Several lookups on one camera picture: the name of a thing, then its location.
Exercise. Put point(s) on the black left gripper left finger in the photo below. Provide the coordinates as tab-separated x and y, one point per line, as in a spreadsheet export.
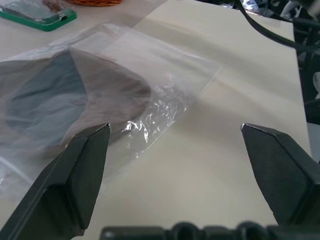
62	190

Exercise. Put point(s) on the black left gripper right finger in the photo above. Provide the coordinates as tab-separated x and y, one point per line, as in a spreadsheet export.
282	175

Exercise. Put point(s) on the grey and brown cap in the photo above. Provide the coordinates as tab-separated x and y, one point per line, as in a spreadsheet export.
57	100

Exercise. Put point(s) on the clear plastic bag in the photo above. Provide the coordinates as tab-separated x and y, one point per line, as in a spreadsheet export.
105	82

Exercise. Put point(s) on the green plastic tray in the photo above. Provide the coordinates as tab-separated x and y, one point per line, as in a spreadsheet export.
37	16

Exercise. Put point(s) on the orange woven basket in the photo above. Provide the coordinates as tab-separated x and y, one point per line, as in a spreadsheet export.
96	2

